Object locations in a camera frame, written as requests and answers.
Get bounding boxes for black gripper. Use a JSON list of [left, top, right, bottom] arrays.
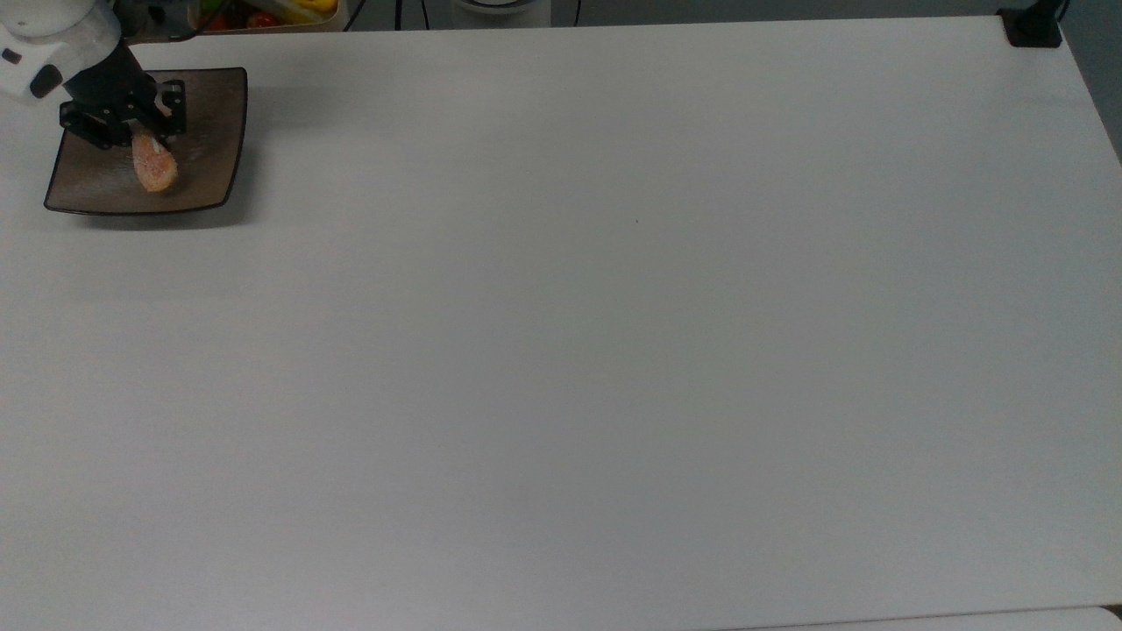
[[58, 42, 188, 151]]

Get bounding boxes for sugared orange bread roll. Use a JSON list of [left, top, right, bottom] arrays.
[[131, 128, 180, 195]]

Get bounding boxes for square brown ceramic plate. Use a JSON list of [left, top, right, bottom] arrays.
[[43, 67, 250, 216]]

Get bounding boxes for box of toy food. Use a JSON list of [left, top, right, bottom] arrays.
[[188, 0, 349, 35]]

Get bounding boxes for white round appliance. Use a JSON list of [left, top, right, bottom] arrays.
[[450, 0, 553, 29]]

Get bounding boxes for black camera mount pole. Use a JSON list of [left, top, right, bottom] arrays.
[[998, 0, 1069, 49]]

